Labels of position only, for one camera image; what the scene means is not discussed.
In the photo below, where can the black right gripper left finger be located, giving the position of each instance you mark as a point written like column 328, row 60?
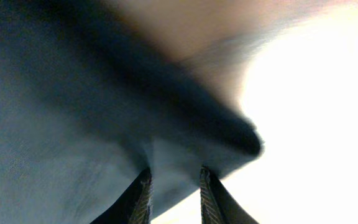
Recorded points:
column 134, row 206

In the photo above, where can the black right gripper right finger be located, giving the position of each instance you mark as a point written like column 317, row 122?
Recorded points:
column 217, row 204

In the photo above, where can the black leggings red waistband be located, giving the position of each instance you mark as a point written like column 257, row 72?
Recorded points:
column 85, row 107

